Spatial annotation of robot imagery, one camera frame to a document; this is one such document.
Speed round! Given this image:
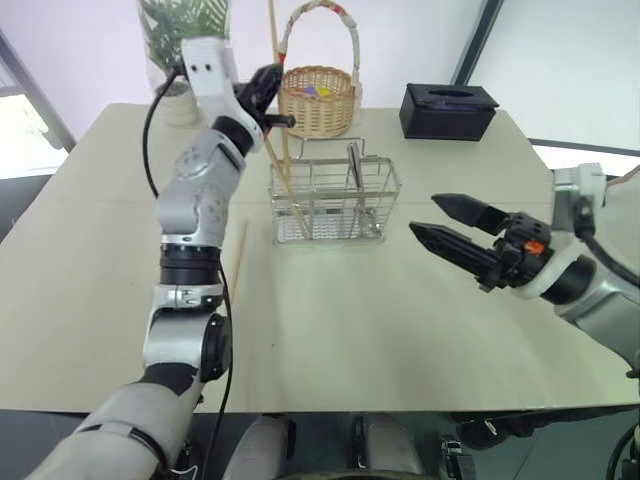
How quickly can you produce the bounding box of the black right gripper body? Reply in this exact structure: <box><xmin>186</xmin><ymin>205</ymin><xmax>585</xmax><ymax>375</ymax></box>
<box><xmin>474</xmin><ymin>212</ymin><xmax>552</xmax><ymax>294</ymax></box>

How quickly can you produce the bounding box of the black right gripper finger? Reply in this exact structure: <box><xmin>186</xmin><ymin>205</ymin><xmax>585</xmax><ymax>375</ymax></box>
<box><xmin>431</xmin><ymin>193</ymin><xmax>512</xmax><ymax>237</ymax></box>
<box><xmin>408</xmin><ymin>221</ymin><xmax>502</xmax><ymax>282</ymax></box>

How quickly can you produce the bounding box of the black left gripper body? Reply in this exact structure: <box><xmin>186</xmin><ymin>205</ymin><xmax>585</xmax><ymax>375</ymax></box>
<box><xmin>233</xmin><ymin>73</ymin><xmax>277</xmax><ymax>131</ymax></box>

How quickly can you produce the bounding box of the wooden chopstick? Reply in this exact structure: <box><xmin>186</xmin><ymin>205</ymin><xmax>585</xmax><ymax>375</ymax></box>
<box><xmin>268</xmin><ymin>0</ymin><xmax>296</xmax><ymax>197</ymax></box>
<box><xmin>263</xmin><ymin>130</ymin><xmax>310</xmax><ymax>243</ymax></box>
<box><xmin>229</xmin><ymin>222</ymin><xmax>250</xmax><ymax>298</ymax></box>

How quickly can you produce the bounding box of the metal spoon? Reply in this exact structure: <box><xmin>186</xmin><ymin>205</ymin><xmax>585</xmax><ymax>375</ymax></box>
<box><xmin>346</xmin><ymin>141</ymin><xmax>384</xmax><ymax>239</ymax></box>

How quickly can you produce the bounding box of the white ribbed plant pot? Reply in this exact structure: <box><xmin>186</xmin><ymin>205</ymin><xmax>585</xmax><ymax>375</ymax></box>
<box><xmin>158</xmin><ymin>82</ymin><xmax>202</xmax><ymax>128</ymax></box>

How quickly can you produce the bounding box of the black tissue box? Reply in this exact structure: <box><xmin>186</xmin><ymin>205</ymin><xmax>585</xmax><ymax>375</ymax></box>
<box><xmin>398</xmin><ymin>82</ymin><xmax>501</xmax><ymax>142</ymax></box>

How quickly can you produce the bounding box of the green leafy plant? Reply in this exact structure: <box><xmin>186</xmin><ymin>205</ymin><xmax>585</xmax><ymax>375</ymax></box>
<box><xmin>136</xmin><ymin>0</ymin><xmax>234</xmax><ymax>97</ymax></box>

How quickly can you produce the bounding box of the black rounded shape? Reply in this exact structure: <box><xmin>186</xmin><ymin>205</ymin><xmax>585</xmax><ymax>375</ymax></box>
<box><xmin>449</xmin><ymin>406</ymin><xmax>557</xmax><ymax>452</ymax></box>

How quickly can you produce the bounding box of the grey rounded shape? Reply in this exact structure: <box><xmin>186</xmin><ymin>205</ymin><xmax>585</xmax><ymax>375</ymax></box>
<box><xmin>349</xmin><ymin>413</ymin><xmax>432</xmax><ymax>480</ymax></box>
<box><xmin>233</xmin><ymin>413</ymin><xmax>298</xmax><ymax>480</ymax></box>

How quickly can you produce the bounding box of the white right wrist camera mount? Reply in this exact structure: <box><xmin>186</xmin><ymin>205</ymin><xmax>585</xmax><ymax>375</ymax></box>
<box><xmin>514</xmin><ymin>238</ymin><xmax>597</xmax><ymax>302</ymax></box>

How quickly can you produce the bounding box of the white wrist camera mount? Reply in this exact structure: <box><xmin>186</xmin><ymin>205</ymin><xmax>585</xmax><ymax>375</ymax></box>
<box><xmin>514</xmin><ymin>238</ymin><xmax>597</xmax><ymax>302</ymax></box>
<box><xmin>180</xmin><ymin>37</ymin><xmax>264</xmax><ymax>145</ymax></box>

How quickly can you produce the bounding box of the wicker basket with handle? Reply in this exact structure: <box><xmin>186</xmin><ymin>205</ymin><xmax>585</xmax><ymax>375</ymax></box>
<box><xmin>277</xmin><ymin>0</ymin><xmax>365</xmax><ymax>139</ymax></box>

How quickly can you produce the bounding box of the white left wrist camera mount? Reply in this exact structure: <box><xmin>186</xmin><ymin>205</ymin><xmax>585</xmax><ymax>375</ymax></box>
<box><xmin>180</xmin><ymin>37</ymin><xmax>264</xmax><ymax>145</ymax></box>

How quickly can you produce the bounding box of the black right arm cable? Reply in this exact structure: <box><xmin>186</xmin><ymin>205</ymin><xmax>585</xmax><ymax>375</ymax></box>
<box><xmin>573</xmin><ymin>196</ymin><xmax>640</xmax><ymax>290</ymax></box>

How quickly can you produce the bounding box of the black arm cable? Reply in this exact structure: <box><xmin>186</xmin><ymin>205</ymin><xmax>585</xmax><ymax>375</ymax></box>
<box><xmin>141</xmin><ymin>67</ymin><xmax>236</xmax><ymax>480</ymax></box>
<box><xmin>573</xmin><ymin>196</ymin><xmax>640</xmax><ymax>290</ymax></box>

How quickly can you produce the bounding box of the silver wire basket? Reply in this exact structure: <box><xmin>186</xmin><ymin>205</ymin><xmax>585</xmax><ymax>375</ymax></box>
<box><xmin>268</xmin><ymin>137</ymin><xmax>404</xmax><ymax>247</ymax></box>

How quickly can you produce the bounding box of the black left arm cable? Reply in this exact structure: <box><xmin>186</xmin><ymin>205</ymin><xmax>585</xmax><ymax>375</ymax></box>
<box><xmin>141</xmin><ymin>67</ymin><xmax>236</xmax><ymax>480</ymax></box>

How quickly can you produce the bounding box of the grey window frame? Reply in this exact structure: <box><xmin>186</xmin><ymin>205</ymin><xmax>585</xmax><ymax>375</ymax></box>
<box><xmin>0</xmin><ymin>27</ymin><xmax>78</xmax><ymax>152</ymax></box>
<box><xmin>447</xmin><ymin>0</ymin><xmax>504</xmax><ymax>87</ymax></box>

